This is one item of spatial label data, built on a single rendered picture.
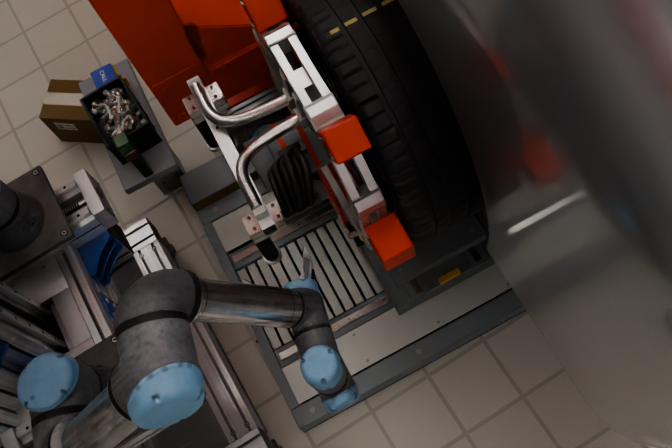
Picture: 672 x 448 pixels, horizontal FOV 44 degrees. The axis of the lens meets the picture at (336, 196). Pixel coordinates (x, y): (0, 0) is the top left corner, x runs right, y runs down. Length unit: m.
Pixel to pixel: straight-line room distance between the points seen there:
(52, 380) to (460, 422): 1.29
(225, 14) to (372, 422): 1.25
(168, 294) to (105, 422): 0.25
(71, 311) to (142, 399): 0.82
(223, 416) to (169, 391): 1.16
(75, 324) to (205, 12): 0.85
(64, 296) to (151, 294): 0.79
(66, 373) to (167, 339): 0.42
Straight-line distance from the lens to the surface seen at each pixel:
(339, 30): 1.64
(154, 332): 1.29
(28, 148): 3.26
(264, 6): 1.81
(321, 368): 1.55
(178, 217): 2.88
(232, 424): 2.39
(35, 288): 2.13
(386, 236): 1.74
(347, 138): 1.55
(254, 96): 2.69
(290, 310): 1.56
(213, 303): 1.42
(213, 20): 2.20
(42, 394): 1.68
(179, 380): 1.27
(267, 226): 1.69
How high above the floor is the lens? 2.50
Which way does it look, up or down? 65 degrees down
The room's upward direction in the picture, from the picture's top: 21 degrees counter-clockwise
